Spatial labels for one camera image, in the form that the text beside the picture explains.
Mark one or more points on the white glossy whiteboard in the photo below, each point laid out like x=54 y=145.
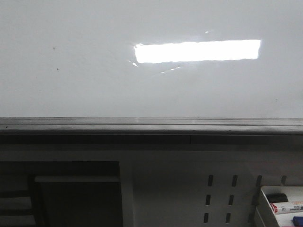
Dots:
x=176 y=66

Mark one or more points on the white pegboard panel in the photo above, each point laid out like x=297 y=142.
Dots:
x=201 y=188

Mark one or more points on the dark cabinet with shelf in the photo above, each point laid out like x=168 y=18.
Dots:
x=60 y=194

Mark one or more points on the black marker cap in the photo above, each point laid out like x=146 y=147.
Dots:
x=277 y=198

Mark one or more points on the white marker tray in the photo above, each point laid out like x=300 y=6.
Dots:
x=264 y=213

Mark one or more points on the red capped white marker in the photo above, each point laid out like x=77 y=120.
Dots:
x=287 y=207

